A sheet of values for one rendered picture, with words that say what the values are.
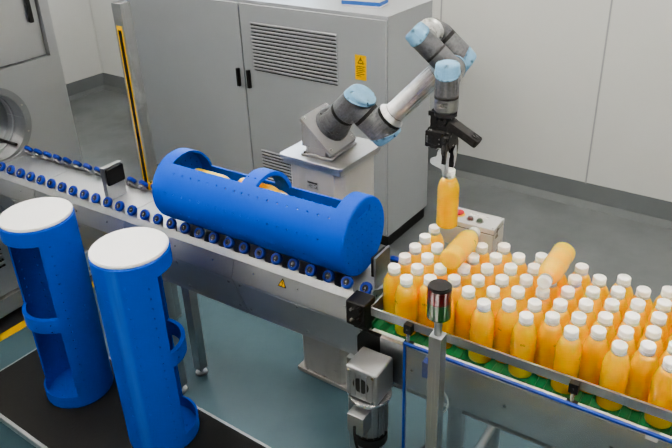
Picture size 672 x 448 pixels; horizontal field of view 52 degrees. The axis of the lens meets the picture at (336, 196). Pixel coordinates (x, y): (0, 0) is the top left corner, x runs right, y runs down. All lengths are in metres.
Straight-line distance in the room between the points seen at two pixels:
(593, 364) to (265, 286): 1.17
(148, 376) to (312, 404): 0.90
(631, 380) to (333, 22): 2.67
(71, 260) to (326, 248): 1.12
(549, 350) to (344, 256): 0.70
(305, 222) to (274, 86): 2.22
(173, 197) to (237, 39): 2.05
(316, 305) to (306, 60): 2.08
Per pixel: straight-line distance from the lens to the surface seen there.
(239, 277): 2.65
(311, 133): 2.79
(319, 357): 3.37
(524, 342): 2.05
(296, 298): 2.51
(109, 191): 3.18
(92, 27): 7.92
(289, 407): 3.32
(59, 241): 2.89
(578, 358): 2.04
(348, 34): 4.00
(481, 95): 5.14
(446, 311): 1.85
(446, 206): 2.28
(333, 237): 2.27
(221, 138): 4.96
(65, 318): 3.05
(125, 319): 2.59
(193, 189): 2.63
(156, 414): 2.86
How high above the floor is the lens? 2.29
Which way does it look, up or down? 27 degrees down
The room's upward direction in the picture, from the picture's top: 2 degrees counter-clockwise
